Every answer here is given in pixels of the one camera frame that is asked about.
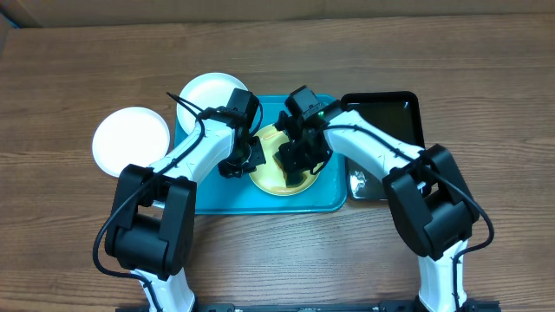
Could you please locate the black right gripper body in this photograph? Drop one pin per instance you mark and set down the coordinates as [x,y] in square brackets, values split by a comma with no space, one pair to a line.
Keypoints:
[312,159]

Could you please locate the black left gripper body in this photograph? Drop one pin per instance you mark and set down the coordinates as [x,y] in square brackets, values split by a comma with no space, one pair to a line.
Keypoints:
[245,161]

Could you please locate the yellow plate with stain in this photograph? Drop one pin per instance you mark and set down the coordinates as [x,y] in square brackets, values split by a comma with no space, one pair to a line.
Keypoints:
[270,177]

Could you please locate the white plate with stain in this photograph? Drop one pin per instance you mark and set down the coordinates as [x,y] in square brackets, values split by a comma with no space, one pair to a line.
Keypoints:
[132,135]

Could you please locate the green yellow sponge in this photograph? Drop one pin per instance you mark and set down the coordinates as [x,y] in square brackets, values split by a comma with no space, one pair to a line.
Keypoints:
[291,179]

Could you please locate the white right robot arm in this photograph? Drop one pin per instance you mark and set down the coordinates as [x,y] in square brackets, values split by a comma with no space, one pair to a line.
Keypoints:
[430,203]

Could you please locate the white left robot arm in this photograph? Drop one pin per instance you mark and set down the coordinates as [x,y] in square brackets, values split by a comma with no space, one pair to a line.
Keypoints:
[150,229]

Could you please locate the blue plastic tray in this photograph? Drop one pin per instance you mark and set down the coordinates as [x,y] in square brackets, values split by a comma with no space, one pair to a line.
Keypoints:
[217,195]

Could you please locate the black water tray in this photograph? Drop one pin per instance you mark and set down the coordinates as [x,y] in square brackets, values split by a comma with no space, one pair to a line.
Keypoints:
[395,113]

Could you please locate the cardboard back panel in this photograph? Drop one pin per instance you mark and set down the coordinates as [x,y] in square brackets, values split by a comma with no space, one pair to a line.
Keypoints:
[71,13]

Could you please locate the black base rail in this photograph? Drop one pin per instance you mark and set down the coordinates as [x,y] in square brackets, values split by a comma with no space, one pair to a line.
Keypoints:
[385,306]

